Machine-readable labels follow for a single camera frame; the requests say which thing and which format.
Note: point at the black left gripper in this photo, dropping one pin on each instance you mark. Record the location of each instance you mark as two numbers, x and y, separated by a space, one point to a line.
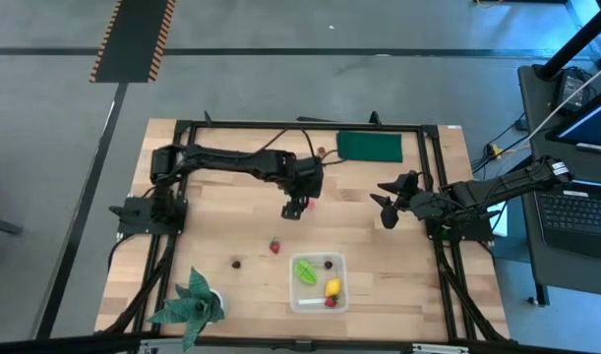
307 176

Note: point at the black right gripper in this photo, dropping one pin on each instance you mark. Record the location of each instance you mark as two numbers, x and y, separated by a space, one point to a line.
414 199

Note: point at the pink round toy fruit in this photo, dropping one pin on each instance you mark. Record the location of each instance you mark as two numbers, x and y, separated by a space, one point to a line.
312 204

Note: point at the red toy strawberry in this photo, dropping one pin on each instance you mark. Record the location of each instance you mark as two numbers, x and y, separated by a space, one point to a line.
275 246
331 302

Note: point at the bright green toy leaf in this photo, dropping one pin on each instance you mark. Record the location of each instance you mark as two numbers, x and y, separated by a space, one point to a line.
306 272

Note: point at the reddish brown toy berry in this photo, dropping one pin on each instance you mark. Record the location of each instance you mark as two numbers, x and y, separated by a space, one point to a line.
321 151

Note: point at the yellow toy lemon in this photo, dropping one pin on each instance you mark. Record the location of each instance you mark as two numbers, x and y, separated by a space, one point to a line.
333 287

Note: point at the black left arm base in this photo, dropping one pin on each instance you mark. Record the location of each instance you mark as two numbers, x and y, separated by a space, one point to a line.
133 216

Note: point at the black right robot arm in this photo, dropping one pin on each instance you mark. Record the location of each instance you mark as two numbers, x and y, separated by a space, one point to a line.
501 189

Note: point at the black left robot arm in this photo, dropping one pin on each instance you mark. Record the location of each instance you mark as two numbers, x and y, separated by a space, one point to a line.
221 159

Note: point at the clear plastic tupperware container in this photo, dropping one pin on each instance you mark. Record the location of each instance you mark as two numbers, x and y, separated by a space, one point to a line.
300 292

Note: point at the dark green folded cloth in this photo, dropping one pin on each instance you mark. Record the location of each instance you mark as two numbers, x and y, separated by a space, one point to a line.
369 146

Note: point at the white plant pot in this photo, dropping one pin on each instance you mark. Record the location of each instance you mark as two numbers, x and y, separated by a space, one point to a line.
221 300

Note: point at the yellow plug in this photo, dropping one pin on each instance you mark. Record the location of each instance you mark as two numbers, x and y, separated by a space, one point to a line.
497 149

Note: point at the green artificial plant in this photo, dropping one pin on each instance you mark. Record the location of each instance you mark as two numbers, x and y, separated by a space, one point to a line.
192 307

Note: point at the dark grey side table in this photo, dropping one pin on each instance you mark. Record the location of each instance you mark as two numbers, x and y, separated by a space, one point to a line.
533 108

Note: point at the black laptop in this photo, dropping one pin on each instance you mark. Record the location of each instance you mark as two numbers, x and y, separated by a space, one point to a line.
575 216

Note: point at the black power adapter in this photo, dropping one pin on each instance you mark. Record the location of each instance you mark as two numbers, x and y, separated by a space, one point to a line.
568 82

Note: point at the black computer monitor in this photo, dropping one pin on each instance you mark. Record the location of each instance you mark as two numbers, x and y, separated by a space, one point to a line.
595 123

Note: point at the black orange striped floor mat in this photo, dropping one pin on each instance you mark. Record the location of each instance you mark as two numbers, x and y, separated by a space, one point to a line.
133 39

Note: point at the black diagonal pole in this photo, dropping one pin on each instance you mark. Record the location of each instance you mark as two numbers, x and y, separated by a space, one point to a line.
575 41

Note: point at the black horizontal beam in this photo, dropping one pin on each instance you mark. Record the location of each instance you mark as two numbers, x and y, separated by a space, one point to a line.
59 344

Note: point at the grey floor object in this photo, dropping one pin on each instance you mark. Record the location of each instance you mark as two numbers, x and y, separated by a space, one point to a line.
0 225

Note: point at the black aluminium table frame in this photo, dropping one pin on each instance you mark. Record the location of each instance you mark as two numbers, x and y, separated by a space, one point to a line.
305 125

